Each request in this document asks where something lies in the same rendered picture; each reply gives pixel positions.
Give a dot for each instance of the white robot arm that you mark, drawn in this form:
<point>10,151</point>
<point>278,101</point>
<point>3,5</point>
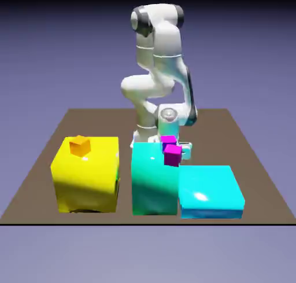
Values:
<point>166,44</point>

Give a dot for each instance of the small orange cube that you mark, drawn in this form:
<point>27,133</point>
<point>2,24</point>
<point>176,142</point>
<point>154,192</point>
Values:
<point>80,146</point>

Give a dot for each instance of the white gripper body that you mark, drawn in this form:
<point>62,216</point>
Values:
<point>186,151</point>

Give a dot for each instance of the large yellow box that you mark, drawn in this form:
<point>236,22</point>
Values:
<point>85,183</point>

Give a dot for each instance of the large teal box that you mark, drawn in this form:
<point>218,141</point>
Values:
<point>150,183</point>

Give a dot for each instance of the small magenta cube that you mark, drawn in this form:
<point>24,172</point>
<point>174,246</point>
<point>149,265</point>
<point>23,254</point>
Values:
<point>173,155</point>
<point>168,139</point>

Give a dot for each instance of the large flat cyan box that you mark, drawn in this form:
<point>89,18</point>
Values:
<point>209,190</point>

